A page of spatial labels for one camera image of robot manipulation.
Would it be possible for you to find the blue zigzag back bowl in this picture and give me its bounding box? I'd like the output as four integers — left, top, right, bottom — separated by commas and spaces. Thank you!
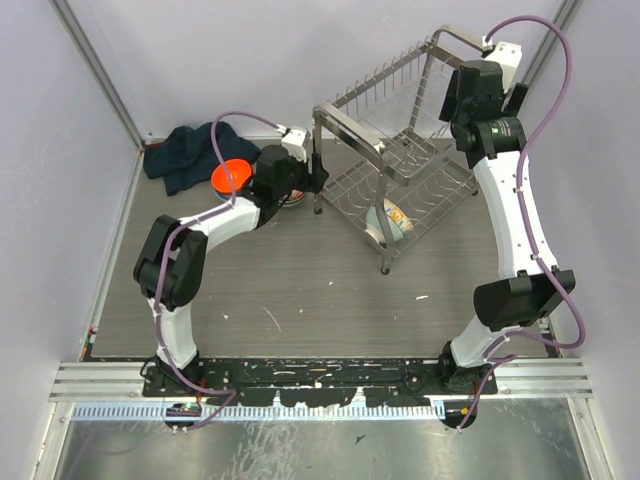
284, 190, 307, 207

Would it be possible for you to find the plain orange bowl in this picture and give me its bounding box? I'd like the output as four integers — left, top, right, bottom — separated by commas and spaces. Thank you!
210, 158, 253, 196

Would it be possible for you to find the blue white floral bowl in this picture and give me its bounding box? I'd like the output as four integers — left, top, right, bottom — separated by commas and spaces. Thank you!
214, 189, 240, 202

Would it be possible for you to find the stainless steel dish rack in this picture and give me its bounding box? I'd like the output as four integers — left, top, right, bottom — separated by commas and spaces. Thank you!
312, 25, 482, 274

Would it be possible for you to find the green grid back bowl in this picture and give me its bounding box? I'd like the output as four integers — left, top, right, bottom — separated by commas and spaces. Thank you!
365, 207, 404, 245

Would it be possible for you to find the yellow orange back bowl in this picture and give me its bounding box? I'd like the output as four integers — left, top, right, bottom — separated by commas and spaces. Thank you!
384, 198, 414, 233

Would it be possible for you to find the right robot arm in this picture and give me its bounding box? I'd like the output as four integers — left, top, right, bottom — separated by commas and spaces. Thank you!
437, 59, 575, 394

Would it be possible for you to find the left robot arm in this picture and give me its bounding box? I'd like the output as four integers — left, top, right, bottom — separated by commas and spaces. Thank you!
133, 145, 329, 396

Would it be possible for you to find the dark blue crumpled cloth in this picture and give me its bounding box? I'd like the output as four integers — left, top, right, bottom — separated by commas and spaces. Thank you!
143, 121, 260, 196

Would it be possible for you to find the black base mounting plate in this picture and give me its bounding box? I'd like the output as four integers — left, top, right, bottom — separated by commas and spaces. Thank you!
140, 357, 489, 408

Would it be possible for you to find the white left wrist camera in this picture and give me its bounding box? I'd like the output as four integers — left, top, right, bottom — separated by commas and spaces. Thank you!
277, 125, 310, 163

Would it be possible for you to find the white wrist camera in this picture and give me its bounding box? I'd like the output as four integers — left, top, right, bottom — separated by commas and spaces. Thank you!
483, 41, 523, 91
277, 125, 310, 163

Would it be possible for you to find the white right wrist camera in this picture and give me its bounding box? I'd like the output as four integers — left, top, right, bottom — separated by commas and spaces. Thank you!
483, 41, 523, 91

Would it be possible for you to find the aluminium frame rail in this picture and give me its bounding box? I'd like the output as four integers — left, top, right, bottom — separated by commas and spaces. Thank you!
49, 358, 594, 401

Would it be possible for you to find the slotted cable duct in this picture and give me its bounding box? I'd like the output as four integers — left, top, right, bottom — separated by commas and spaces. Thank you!
70, 400, 445, 422

